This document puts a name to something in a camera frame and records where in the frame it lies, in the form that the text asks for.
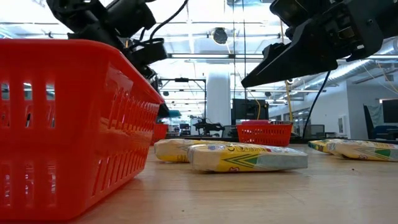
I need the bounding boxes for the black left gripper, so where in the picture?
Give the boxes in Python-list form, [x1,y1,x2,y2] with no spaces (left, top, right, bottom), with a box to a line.
[124,37,171,119]

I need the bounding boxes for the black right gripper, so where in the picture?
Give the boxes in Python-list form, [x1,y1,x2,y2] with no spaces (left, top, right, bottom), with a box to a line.
[240,0,398,89]

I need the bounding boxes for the yellow crayon pack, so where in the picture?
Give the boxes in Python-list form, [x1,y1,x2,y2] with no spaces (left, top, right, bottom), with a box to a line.
[328,140,398,162]
[154,138,231,164]
[187,142,309,174]
[307,139,346,154]

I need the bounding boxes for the red plastic basket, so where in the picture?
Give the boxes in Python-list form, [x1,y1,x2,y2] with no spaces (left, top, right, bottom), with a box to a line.
[0,39,165,222]
[236,120,294,147]
[151,123,169,146]

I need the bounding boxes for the white round pillar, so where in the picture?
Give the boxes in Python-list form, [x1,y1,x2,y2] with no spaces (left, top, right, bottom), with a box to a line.
[206,71,233,127]

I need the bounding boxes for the black mesh computer case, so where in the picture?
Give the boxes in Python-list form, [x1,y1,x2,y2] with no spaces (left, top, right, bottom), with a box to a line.
[231,98,270,126]

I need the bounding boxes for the black computer monitor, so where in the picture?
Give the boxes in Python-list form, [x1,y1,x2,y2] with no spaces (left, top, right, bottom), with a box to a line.
[381,98,398,124]

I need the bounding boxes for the blue office chair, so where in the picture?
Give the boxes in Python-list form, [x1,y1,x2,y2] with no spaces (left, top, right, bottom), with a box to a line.
[373,124,398,140]

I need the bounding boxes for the yellow hanging cable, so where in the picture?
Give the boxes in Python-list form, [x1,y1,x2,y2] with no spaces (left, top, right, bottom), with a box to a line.
[279,79,294,123]

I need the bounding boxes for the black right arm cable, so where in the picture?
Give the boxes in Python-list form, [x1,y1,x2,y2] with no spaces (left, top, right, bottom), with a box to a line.
[302,70,332,139]

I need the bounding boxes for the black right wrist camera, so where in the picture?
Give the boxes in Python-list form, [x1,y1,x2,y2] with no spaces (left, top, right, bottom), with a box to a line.
[269,0,324,31]

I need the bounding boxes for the black overhead camera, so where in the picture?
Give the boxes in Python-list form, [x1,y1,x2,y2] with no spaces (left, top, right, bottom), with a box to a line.
[212,27,229,45]

